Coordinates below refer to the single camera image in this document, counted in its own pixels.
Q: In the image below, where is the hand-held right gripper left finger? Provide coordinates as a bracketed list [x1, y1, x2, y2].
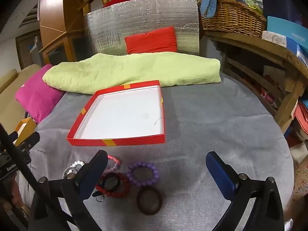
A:
[28, 150, 109, 231]

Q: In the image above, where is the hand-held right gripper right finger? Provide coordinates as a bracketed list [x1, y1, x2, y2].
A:
[206, 151, 285, 231]

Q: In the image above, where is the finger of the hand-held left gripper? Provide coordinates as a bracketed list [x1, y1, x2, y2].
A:
[13, 132, 40, 152]

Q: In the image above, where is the pink translucent bead bracelet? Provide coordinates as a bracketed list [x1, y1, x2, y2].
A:
[102, 155, 122, 173]

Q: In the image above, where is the red bead bracelet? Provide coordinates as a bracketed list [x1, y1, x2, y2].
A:
[95, 172, 131, 199]

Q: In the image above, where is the red box with white lining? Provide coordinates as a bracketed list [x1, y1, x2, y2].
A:
[67, 80, 166, 147]

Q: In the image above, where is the person's left hand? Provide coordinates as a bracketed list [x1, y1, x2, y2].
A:
[0, 179, 24, 219]

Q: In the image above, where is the orange cardboard box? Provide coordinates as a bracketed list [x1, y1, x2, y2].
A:
[13, 117, 38, 147]

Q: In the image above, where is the pink pillow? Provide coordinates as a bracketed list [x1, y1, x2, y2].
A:
[15, 64, 65, 124]

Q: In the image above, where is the beige cushioned chair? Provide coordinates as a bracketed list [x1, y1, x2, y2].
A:
[0, 64, 47, 130]

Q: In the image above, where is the floral cloth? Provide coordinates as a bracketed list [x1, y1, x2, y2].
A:
[291, 159, 308, 199]

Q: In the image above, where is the light green folded blanket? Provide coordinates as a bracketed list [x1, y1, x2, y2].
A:
[43, 52, 222, 95]

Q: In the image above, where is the wooden shelf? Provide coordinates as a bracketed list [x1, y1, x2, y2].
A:
[202, 30, 308, 133]

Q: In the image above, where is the wooden cabinet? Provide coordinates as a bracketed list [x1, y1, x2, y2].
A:
[38, 0, 85, 65]

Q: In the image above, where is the small red pillow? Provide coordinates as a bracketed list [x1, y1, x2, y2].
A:
[125, 26, 178, 54]

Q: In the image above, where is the white patterned box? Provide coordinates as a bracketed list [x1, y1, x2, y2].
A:
[262, 30, 288, 48]

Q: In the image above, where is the wicker basket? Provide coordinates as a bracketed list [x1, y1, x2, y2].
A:
[200, 0, 267, 38]

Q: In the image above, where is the blue cardboard box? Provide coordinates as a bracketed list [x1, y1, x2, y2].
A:
[267, 16, 308, 66]

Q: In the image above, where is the blue cloth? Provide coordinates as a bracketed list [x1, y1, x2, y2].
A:
[200, 0, 233, 19]

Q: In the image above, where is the white bead bracelet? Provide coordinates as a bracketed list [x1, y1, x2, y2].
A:
[64, 161, 86, 180]

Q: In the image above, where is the black cable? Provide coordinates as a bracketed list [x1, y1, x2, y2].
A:
[0, 124, 75, 231]

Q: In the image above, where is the brown hair tie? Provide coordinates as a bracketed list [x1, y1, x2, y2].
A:
[136, 187, 163, 215]

